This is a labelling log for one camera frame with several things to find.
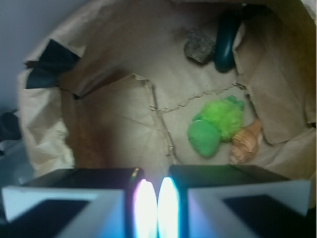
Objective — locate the green plush animal toy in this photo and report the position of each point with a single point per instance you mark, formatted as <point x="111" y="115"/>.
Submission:
<point x="217" y="121"/>

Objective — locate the brown paper bag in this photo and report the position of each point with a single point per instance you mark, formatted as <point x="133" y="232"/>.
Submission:
<point x="132" y="94"/>

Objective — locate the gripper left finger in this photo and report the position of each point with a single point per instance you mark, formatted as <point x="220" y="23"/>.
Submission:
<point x="81" y="203"/>

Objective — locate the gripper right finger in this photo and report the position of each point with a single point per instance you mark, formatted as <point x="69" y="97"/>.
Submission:
<point x="226" y="201"/>

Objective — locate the brown rough rock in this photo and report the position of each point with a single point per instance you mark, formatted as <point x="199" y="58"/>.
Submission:
<point x="199" y="47"/>

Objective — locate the orange conch seashell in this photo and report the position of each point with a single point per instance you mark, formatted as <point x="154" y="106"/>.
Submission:
<point x="245" y="143"/>

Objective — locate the dark green curved handle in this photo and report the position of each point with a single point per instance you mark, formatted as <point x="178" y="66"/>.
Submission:
<point x="228" y="26"/>

